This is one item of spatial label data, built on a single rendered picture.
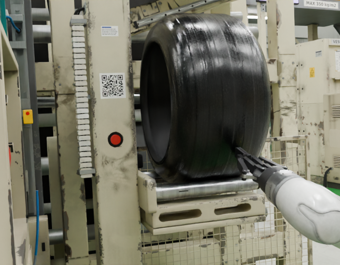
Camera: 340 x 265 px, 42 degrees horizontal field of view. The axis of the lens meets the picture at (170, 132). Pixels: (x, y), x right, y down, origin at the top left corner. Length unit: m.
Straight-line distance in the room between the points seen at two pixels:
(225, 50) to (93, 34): 0.39
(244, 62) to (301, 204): 0.49
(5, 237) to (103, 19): 0.88
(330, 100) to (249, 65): 4.92
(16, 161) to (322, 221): 0.70
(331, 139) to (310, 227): 5.27
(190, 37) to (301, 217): 0.60
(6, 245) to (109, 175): 0.77
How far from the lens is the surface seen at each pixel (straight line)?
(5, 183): 0.59
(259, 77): 1.28
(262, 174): 1.09
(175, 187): 1.31
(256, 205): 1.40
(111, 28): 1.35
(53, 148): 2.10
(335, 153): 6.16
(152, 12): 1.81
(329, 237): 0.94
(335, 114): 6.11
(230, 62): 1.25
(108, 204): 1.35
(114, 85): 1.33
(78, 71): 1.33
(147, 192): 1.25
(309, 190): 0.96
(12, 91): 1.12
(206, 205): 1.33
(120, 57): 1.35
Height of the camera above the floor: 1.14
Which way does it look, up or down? 3 degrees down
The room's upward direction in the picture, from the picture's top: 3 degrees counter-clockwise
